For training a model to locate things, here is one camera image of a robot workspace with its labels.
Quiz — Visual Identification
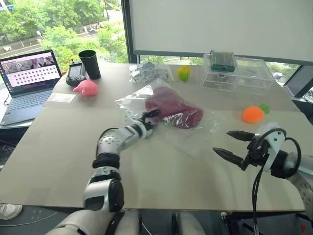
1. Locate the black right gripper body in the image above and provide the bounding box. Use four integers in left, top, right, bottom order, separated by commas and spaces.
241, 134, 271, 172

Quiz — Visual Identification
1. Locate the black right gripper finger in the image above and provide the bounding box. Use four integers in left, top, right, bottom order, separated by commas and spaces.
212, 147, 245, 166
226, 131, 255, 143

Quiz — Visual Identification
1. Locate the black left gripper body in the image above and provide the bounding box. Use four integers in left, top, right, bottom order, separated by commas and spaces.
141, 116, 157, 130

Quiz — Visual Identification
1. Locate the clear plastic bag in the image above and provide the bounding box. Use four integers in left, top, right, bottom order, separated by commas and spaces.
114, 78, 221, 158

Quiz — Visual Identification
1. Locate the plastic bag of grey parts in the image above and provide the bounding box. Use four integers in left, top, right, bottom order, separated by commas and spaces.
128, 62, 175, 84

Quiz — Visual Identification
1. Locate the orange carrot plush toy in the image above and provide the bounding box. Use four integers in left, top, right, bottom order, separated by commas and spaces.
242, 103, 270, 124

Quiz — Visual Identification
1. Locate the yellow green plush toy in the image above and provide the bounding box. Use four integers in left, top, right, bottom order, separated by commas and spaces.
177, 65, 191, 83

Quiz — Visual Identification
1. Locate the clear plastic storage box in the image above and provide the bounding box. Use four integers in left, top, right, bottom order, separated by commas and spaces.
235, 58, 276, 95

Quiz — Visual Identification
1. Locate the clear acrylic drawer box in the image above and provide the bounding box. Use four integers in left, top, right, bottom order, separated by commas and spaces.
200, 52, 242, 92

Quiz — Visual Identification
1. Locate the pink plush toy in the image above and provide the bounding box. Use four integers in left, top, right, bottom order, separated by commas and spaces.
72, 80, 99, 97

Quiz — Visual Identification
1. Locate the green screwdriver bit case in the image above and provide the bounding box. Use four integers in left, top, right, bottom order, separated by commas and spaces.
210, 50, 236, 73

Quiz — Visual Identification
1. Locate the silver robot leg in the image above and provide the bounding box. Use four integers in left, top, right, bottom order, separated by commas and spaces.
171, 211, 206, 235
45, 210, 143, 235

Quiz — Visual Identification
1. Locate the dark monitor screen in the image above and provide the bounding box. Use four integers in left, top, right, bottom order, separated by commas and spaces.
283, 64, 313, 99

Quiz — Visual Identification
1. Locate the black plastic cup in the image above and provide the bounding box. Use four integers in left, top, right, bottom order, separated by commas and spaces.
78, 49, 102, 80

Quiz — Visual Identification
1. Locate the black handheld remote controller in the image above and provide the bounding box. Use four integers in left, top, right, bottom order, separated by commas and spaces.
65, 59, 87, 87

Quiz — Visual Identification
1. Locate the white roller blind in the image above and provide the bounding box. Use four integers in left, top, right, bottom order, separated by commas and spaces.
128, 0, 313, 62

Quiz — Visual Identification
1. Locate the open grey laptop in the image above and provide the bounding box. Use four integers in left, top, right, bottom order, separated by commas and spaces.
0, 49, 62, 127

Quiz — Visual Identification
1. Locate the white shoe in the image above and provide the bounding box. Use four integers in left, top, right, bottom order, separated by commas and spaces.
0, 203, 23, 220

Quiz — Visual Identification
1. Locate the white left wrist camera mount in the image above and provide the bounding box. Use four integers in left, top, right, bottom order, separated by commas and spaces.
125, 110, 154, 140

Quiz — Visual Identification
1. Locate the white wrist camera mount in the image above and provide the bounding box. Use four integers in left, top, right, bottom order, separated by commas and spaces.
254, 122, 287, 172
125, 110, 154, 140

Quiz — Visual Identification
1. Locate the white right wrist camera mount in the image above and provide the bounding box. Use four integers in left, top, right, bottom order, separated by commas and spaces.
254, 122, 287, 172

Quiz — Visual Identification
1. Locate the black window frame post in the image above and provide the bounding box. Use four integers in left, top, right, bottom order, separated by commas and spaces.
121, 0, 140, 64

